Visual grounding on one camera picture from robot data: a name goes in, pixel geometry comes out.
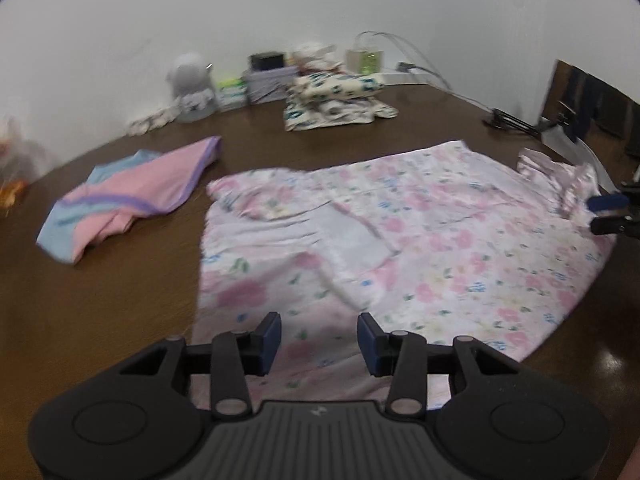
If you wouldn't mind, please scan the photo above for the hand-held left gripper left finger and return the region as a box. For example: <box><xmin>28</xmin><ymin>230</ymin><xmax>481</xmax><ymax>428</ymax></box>
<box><xmin>119</xmin><ymin>311</ymin><xmax>282</xmax><ymax>420</ymax></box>

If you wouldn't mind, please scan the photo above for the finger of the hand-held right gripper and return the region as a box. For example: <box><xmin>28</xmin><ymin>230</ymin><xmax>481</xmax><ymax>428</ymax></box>
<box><xmin>586</xmin><ymin>193</ymin><xmax>632</xmax><ymax>212</ymax></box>
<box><xmin>590</xmin><ymin>214</ymin><xmax>640</xmax><ymax>239</ymax></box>

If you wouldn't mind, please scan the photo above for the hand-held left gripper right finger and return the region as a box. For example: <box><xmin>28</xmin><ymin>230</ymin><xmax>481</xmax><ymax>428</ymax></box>
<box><xmin>357</xmin><ymin>311</ymin><xmax>521</xmax><ymax>420</ymax></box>

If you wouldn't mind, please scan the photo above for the pink floral garment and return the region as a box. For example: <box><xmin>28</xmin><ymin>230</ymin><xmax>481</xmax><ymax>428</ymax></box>
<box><xmin>192</xmin><ymin>140</ymin><xmax>617</xmax><ymax>411</ymax></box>

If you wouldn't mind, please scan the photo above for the pink and blue garment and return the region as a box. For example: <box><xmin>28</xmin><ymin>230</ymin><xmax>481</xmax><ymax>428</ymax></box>
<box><xmin>36</xmin><ymin>136</ymin><xmax>223</xmax><ymax>266</ymax></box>

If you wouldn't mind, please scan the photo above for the clear plastic bag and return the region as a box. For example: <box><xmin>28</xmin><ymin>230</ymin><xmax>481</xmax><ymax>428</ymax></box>
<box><xmin>542</xmin><ymin>127</ymin><xmax>617</xmax><ymax>192</ymax></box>

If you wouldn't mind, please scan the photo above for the navy garment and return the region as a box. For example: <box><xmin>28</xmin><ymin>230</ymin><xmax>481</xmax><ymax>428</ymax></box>
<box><xmin>567</xmin><ymin>67</ymin><xmax>608</xmax><ymax>136</ymax></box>

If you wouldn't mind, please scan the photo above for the wooden chair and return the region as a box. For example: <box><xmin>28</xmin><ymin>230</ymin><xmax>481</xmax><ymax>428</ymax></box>
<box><xmin>541</xmin><ymin>59</ymin><xmax>640</xmax><ymax>186</ymax></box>

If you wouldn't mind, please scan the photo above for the white power strip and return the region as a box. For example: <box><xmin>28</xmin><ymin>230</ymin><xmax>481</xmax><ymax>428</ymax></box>
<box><xmin>381</xmin><ymin>70</ymin><xmax>443</xmax><ymax>86</ymax></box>

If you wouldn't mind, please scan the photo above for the small patterned cloth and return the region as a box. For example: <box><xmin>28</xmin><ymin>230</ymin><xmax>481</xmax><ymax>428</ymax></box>
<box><xmin>126</xmin><ymin>106</ymin><xmax>177</xmax><ymax>137</ymax></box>

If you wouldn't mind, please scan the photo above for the grey storage box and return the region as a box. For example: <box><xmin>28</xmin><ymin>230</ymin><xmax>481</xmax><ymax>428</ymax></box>
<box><xmin>243</xmin><ymin>66</ymin><xmax>297</xmax><ymax>106</ymax></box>

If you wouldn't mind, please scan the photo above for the cream green flower cloth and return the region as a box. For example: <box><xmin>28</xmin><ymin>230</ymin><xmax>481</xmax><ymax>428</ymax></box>
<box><xmin>283</xmin><ymin>71</ymin><xmax>399</xmax><ymax>132</ymax></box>

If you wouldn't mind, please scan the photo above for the white plush toy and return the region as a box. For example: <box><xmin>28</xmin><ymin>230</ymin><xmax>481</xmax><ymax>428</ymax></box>
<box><xmin>167</xmin><ymin>52</ymin><xmax>219</xmax><ymax>124</ymax></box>

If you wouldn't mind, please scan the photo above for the small black box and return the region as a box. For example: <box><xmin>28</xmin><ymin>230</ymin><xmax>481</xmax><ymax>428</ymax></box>
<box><xmin>250</xmin><ymin>51</ymin><xmax>284</xmax><ymax>71</ymax></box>

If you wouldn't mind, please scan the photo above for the crumpled white tissue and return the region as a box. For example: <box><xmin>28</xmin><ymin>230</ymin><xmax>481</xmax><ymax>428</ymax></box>
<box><xmin>291</xmin><ymin>41</ymin><xmax>345</xmax><ymax>70</ymax></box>

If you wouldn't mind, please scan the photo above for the grey plug cord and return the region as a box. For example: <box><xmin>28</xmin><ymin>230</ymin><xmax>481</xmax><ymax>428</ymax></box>
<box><xmin>396</xmin><ymin>61</ymin><xmax>451</xmax><ymax>92</ymax></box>

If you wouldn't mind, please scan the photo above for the white charging cable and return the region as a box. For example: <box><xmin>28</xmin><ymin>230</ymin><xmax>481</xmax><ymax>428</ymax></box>
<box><xmin>355</xmin><ymin>31</ymin><xmax>493</xmax><ymax>111</ymax></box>

